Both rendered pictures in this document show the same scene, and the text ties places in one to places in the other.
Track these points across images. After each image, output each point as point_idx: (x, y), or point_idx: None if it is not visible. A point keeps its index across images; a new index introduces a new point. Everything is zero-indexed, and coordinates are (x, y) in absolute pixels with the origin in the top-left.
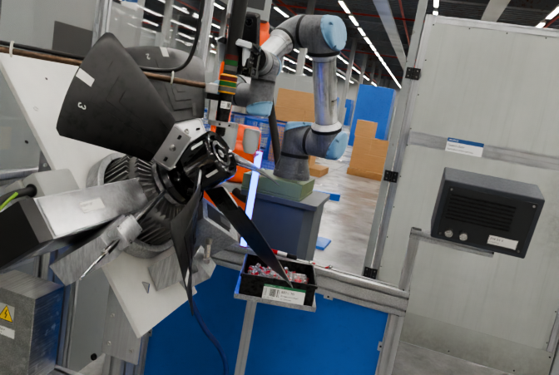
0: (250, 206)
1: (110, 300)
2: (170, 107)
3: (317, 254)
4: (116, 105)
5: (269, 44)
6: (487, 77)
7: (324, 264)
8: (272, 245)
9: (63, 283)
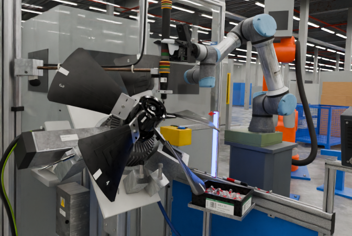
0: (215, 148)
1: None
2: (134, 86)
3: (347, 202)
4: (82, 83)
5: (221, 42)
6: None
7: (351, 210)
8: (247, 179)
9: None
